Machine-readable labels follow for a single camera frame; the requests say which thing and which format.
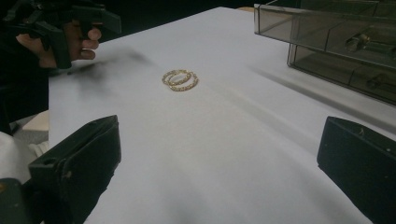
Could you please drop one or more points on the white cloth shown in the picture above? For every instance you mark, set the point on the white cloth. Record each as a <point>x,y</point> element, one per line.
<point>12,155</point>

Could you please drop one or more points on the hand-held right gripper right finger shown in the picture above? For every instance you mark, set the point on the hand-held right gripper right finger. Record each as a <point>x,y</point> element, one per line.
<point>358,161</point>

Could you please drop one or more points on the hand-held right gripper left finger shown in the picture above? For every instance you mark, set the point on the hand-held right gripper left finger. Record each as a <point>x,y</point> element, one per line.
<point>81,165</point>

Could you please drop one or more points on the smoky clear drawer organizer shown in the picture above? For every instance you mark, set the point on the smoky clear drawer organizer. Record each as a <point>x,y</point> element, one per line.
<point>336,37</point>

